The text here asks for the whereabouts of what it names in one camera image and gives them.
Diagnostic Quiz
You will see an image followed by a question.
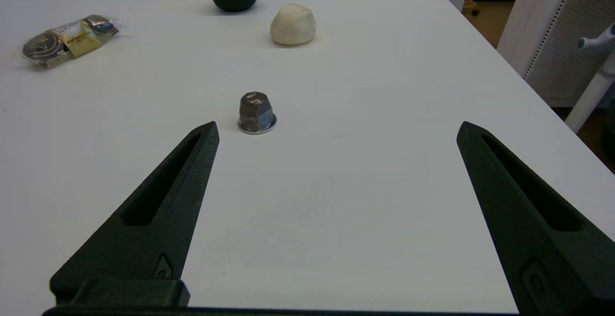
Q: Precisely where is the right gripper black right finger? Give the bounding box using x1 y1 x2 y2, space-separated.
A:
456 122 615 316

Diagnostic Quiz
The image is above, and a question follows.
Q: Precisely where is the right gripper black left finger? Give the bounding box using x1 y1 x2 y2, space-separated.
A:
49 122 220 307

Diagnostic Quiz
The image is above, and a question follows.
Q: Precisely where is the white desk leg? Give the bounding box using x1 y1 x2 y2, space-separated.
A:
565 49 615 134

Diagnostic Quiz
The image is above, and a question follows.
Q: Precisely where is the brown coffee capsule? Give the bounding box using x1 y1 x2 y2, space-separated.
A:
237 91 277 135

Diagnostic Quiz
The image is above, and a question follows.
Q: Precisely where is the white pegboard panel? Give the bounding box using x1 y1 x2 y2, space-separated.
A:
496 0 615 109

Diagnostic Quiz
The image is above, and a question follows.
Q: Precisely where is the white steamed bun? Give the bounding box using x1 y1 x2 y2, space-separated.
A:
270 3 317 46

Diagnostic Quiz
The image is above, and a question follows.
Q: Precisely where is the white desk crank handle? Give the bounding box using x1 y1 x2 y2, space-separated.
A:
577 23 615 50

